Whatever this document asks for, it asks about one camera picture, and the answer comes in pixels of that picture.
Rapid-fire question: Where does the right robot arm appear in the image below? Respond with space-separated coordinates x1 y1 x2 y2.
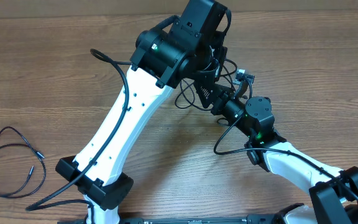
195 80 358 223

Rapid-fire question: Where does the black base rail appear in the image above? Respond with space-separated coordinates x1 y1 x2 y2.
57 203 323 224

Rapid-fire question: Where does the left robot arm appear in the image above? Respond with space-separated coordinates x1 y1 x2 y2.
56 1 231 223

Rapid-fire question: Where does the black silver-tipped cable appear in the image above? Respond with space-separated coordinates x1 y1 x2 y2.
0 126 47 199

